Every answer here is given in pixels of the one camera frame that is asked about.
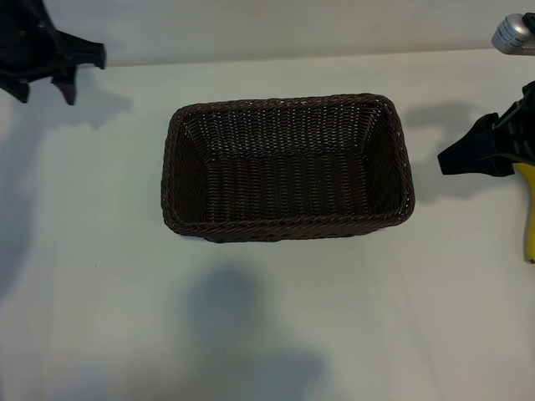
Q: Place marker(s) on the yellow banana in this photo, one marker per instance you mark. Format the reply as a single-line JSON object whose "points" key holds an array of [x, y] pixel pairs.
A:
{"points": [[528, 200]]}

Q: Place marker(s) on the dark brown wicker basket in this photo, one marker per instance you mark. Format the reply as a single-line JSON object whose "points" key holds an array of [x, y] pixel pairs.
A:
{"points": [[284, 179]]}

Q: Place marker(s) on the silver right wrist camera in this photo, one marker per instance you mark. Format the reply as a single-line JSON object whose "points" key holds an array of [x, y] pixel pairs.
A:
{"points": [[514, 37]]}

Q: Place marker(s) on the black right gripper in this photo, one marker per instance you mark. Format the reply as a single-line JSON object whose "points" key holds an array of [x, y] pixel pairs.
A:
{"points": [[522, 129]]}

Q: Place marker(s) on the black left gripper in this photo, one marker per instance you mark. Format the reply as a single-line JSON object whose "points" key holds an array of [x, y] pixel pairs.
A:
{"points": [[25, 42]]}

